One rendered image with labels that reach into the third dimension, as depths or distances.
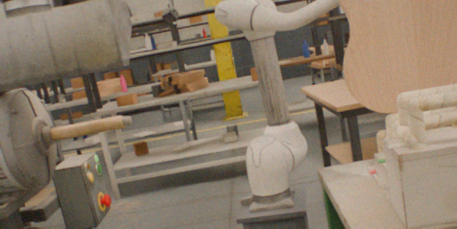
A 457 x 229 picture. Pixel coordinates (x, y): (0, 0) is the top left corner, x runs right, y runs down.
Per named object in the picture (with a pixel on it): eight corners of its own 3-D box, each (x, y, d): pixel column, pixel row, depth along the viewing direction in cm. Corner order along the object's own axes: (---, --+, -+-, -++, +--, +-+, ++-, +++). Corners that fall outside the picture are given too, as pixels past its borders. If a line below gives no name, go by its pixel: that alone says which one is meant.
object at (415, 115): (413, 150, 104) (408, 108, 102) (409, 147, 107) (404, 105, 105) (428, 148, 104) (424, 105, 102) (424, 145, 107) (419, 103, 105)
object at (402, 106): (403, 142, 112) (398, 101, 110) (400, 138, 115) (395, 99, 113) (418, 139, 112) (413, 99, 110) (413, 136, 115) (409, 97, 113)
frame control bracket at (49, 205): (33, 223, 137) (30, 210, 137) (58, 200, 156) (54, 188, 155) (47, 220, 137) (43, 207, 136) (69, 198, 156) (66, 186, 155)
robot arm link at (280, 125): (263, 177, 216) (283, 162, 234) (298, 176, 208) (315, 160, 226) (225, 1, 202) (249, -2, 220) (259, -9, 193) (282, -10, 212)
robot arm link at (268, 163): (244, 196, 201) (234, 145, 197) (263, 180, 216) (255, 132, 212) (280, 196, 193) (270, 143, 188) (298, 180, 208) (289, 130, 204)
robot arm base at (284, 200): (244, 198, 216) (242, 186, 215) (295, 191, 212) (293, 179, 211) (238, 214, 199) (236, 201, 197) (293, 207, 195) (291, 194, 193)
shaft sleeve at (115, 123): (54, 128, 124) (57, 140, 124) (49, 128, 121) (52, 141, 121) (123, 115, 123) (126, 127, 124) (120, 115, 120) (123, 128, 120)
